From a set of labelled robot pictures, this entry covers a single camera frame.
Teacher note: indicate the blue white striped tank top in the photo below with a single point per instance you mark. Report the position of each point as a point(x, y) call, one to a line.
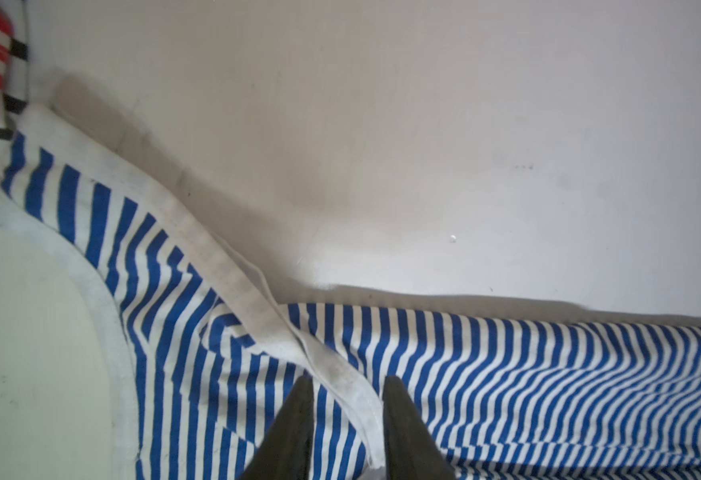
point(201, 358)

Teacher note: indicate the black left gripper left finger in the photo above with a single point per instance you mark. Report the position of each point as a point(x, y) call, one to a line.
point(286, 451)

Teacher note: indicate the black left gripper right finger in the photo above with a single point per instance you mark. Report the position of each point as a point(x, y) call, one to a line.
point(410, 450)

